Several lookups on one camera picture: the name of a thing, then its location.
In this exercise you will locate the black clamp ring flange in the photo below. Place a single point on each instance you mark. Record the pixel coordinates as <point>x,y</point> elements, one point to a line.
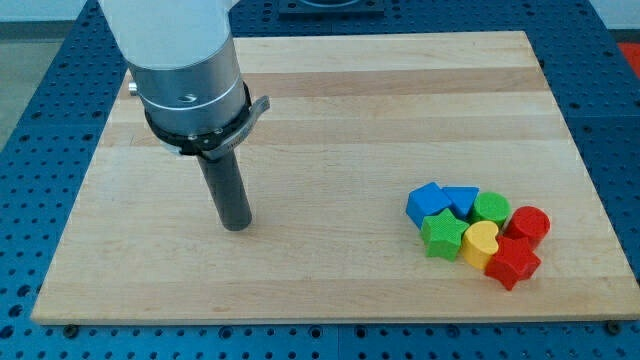
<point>221,140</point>

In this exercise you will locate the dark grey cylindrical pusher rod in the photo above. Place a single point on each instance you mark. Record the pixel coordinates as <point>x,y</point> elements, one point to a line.
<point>225,184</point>

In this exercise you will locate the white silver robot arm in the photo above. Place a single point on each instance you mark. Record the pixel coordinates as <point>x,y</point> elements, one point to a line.
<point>183,61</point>

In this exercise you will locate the blue cube block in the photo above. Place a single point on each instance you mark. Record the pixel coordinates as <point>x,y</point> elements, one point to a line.
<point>428,200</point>

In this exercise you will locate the green star block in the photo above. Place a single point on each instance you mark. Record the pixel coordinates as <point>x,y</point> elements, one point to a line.
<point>442,235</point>

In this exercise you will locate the red star block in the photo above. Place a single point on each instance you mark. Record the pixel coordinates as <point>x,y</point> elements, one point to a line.
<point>514,261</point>

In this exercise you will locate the light wooden board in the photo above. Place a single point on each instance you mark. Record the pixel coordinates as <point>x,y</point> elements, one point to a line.
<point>355,124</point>

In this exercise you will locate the blue triangle block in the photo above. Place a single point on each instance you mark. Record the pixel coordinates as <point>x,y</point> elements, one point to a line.
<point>462,199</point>

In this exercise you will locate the yellow heart block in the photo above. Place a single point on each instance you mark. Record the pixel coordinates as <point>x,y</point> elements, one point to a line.
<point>479,244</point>

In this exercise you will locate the green cylinder block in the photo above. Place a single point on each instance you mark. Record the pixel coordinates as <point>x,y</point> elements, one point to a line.
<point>490,206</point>

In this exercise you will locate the red cylinder block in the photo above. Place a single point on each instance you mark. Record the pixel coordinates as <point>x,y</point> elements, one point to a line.
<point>528,222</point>

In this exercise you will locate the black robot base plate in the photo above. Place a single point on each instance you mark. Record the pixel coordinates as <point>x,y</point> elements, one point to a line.
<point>293,9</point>

